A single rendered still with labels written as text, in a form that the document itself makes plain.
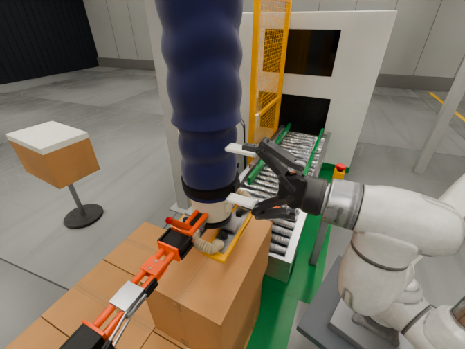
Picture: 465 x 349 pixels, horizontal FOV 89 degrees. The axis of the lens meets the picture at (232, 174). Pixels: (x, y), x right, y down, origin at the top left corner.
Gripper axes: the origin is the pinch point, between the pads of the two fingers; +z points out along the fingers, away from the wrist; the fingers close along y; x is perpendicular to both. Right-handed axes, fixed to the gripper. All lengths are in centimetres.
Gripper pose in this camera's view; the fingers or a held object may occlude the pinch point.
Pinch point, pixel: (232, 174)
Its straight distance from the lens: 54.5
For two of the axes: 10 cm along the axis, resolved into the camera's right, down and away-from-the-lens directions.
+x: 4.4, -4.9, 7.6
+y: 0.0, 8.4, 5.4
